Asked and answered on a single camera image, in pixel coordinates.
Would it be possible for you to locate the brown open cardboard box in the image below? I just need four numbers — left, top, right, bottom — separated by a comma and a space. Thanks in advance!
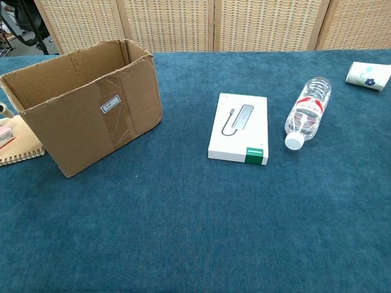
0, 38, 163, 179

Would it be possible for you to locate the white floral paper cup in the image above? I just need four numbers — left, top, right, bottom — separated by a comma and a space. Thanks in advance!
345, 61, 391, 92

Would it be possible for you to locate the spiral-bound kraft notebook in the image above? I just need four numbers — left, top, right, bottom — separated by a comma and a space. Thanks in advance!
0, 115, 47, 167

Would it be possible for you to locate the woven rattan screen panel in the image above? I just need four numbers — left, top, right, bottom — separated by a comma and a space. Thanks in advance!
117, 0, 215, 53
32, 0, 123, 56
315, 0, 391, 51
213, 0, 331, 52

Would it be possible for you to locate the blue velvet tablecloth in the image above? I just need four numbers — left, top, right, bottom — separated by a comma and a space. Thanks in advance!
0, 48, 391, 293

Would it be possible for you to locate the black tripod stand equipment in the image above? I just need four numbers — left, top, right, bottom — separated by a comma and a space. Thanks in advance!
0, 0, 52, 57

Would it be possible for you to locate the clear plastic water bottle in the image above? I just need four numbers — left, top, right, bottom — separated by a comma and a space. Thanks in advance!
284, 76, 333, 151

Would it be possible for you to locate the white USB hub product box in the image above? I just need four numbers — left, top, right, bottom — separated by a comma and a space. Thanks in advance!
208, 93, 269, 167

